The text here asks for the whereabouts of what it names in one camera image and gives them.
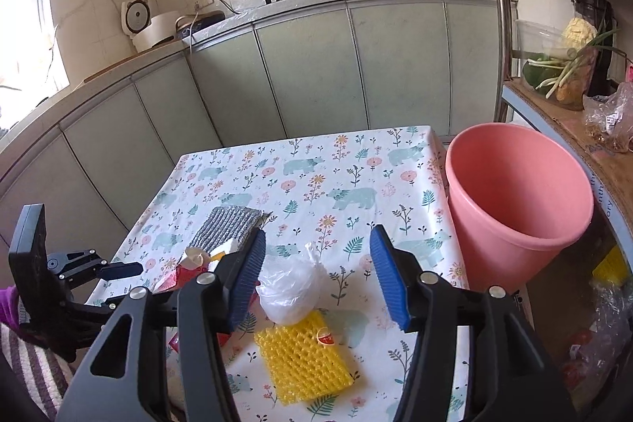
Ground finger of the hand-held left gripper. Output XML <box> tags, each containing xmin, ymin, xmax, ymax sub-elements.
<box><xmin>74</xmin><ymin>292</ymin><xmax>133</xmax><ymax>311</ymax></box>
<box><xmin>47</xmin><ymin>249</ymin><xmax>144</xmax><ymax>289</ymax></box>

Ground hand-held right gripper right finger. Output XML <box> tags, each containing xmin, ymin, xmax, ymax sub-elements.
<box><xmin>370</xmin><ymin>224</ymin><xmax>577</xmax><ymax>422</ymax></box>

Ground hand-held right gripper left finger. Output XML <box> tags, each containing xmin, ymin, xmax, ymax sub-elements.
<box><xmin>54</xmin><ymin>228</ymin><xmax>268</xmax><ymax>422</ymax></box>

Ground translucent plastic bag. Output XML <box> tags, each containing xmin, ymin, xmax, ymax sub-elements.
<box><xmin>254</xmin><ymin>241</ymin><xmax>330</xmax><ymax>326</ymax></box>

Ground grey scrubbing cloth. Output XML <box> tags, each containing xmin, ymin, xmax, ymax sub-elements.
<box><xmin>190</xmin><ymin>206</ymin><xmax>271</xmax><ymax>255</ymax></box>

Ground red snack packet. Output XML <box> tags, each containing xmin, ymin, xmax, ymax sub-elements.
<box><xmin>153</xmin><ymin>264</ymin><xmax>233</xmax><ymax>351</ymax></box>

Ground yellow foam net red sticker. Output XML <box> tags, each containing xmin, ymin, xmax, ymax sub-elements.
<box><xmin>254</xmin><ymin>309</ymin><xmax>362</xmax><ymax>405</ymax></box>

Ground pink plastic bucket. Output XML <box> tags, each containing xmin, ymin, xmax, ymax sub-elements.
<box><xmin>445</xmin><ymin>123</ymin><xmax>595</xmax><ymax>295</ymax></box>

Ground person's left forearm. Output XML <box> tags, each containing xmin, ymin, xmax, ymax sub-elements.
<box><xmin>0</xmin><ymin>286</ymin><xmax>25</xmax><ymax>330</ymax></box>

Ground person's striped clothing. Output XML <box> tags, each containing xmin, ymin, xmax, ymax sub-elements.
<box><xmin>0</xmin><ymin>322</ymin><xmax>76</xmax><ymax>422</ymax></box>

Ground floral printed tablecloth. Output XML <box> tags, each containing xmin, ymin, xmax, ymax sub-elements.
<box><xmin>86</xmin><ymin>125</ymin><xmax>470</xmax><ymax>422</ymax></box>

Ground grey kitchen cabinet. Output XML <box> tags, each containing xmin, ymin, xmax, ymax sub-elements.
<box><xmin>0</xmin><ymin>0</ymin><xmax>518</xmax><ymax>265</ymax></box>

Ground crumpled clear plastic bags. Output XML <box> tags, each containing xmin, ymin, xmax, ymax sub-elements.
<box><xmin>559</xmin><ymin>278</ymin><xmax>630</xmax><ymax>399</ymax></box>

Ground yellow package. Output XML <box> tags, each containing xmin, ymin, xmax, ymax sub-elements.
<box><xmin>592</xmin><ymin>246</ymin><xmax>630</xmax><ymax>287</ymax></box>

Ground window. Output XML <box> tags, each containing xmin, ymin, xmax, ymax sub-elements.
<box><xmin>0</xmin><ymin>0</ymin><xmax>71</xmax><ymax>127</ymax></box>

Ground cardboard shelf liner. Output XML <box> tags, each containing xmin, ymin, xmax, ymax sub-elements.
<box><xmin>509</xmin><ymin>81</ymin><xmax>633</xmax><ymax>210</ymax></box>

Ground white rice cooker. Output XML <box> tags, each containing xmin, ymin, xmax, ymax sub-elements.
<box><xmin>121</xmin><ymin>1</ymin><xmax>179</xmax><ymax>53</ymax></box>

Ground black electric cooker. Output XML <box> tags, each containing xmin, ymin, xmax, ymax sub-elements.
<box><xmin>175</xmin><ymin>11</ymin><xmax>226</xmax><ymax>40</ymax></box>

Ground green pepper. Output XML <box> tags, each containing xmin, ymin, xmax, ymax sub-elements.
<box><xmin>523</xmin><ymin>56</ymin><xmax>559</xmax><ymax>95</ymax></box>

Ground clear bag of nuts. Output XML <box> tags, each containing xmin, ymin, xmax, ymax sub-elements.
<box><xmin>584</xmin><ymin>82</ymin><xmax>633</xmax><ymax>154</ymax></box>

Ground clear plastic vegetable container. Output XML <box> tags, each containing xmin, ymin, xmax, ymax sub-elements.
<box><xmin>514</xmin><ymin>19</ymin><xmax>599</xmax><ymax>110</ymax></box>

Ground metal shelf rack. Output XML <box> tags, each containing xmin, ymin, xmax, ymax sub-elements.
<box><xmin>477</xmin><ymin>0</ymin><xmax>633</xmax><ymax>265</ymax></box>

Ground cauliflower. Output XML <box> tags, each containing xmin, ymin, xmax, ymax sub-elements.
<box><xmin>561</xmin><ymin>17</ymin><xmax>598</xmax><ymax>52</ymax></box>

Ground black blender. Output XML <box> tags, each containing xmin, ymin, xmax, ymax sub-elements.
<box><xmin>574</xmin><ymin>0</ymin><xmax>617</xmax><ymax>95</ymax></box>

